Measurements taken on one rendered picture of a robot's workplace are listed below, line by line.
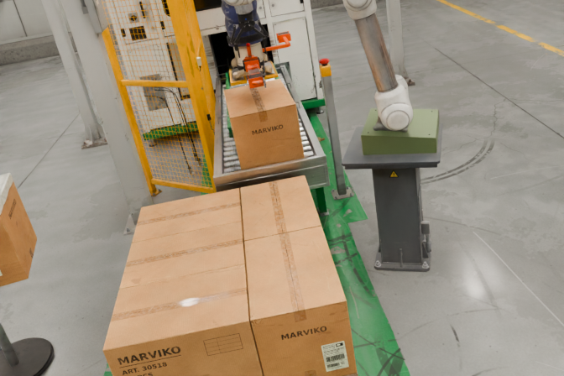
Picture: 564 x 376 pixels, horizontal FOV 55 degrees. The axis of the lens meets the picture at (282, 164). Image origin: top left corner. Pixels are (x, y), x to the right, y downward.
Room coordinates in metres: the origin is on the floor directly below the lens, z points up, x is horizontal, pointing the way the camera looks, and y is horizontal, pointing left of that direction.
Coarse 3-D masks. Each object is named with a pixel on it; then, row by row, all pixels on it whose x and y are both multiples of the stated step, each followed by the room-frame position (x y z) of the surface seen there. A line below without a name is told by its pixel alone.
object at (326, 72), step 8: (328, 64) 3.63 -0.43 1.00; (328, 72) 3.58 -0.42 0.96; (328, 80) 3.59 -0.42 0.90; (328, 88) 3.59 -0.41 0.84; (328, 96) 3.59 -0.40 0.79; (328, 104) 3.59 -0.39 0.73; (328, 112) 3.59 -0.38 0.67; (328, 120) 3.59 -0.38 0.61; (336, 120) 3.59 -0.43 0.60; (336, 128) 3.59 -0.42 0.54; (336, 136) 3.59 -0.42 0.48; (336, 144) 3.59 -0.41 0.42; (336, 152) 3.59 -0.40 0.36; (336, 160) 3.59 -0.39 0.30; (336, 168) 3.59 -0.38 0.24; (336, 176) 3.60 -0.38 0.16; (344, 184) 3.59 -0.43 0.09; (344, 192) 3.59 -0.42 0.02
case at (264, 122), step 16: (272, 80) 3.68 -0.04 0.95; (240, 96) 3.44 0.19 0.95; (256, 96) 3.38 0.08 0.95; (272, 96) 3.32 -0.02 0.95; (288, 96) 3.26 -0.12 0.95; (240, 112) 3.11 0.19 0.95; (256, 112) 3.07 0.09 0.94; (272, 112) 3.07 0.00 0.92; (288, 112) 3.08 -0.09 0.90; (240, 128) 3.06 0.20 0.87; (256, 128) 3.06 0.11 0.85; (272, 128) 3.07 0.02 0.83; (288, 128) 3.08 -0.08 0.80; (240, 144) 3.05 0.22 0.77; (256, 144) 3.06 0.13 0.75; (272, 144) 3.07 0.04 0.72; (288, 144) 3.08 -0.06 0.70; (240, 160) 3.05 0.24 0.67; (256, 160) 3.06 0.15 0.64; (272, 160) 3.07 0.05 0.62; (288, 160) 3.08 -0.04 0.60
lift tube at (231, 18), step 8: (256, 0) 3.38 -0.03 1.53; (224, 8) 3.33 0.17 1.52; (232, 8) 3.28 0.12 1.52; (256, 8) 3.33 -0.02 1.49; (232, 16) 3.28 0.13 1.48; (256, 16) 3.33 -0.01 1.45; (232, 24) 3.30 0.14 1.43; (256, 24) 3.31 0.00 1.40; (248, 32) 3.27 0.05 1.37; (256, 40) 3.29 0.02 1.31
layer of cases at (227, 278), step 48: (288, 192) 2.76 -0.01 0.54; (144, 240) 2.53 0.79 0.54; (192, 240) 2.43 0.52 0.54; (240, 240) 2.35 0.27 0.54; (288, 240) 2.27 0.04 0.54; (144, 288) 2.09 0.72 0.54; (192, 288) 2.03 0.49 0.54; (240, 288) 1.96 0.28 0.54; (288, 288) 1.90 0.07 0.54; (336, 288) 1.84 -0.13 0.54; (144, 336) 1.76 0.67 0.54; (192, 336) 1.74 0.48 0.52; (240, 336) 1.74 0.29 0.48; (288, 336) 1.75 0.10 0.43; (336, 336) 1.75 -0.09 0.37
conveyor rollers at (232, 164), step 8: (224, 88) 5.12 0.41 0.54; (224, 104) 4.59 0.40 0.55; (224, 112) 4.39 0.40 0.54; (224, 120) 4.21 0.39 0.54; (224, 128) 4.03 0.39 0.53; (224, 136) 3.85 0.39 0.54; (304, 136) 3.54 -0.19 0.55; (224, 144) 3.68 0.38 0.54; (232, 144) 3.67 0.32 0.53; (304, 144) 3.42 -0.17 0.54; (224, 152) 3.51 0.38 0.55; (232, 152) 3.50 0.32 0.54; (304, 152) 3.27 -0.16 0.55; (312, 152) 3.25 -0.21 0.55; (224, 160) 3.40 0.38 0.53; (232, 160) 3.35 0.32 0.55; (224, 168) 3.25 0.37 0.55; (232, 168) 3.23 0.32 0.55; (240, 168) 3.23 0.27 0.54
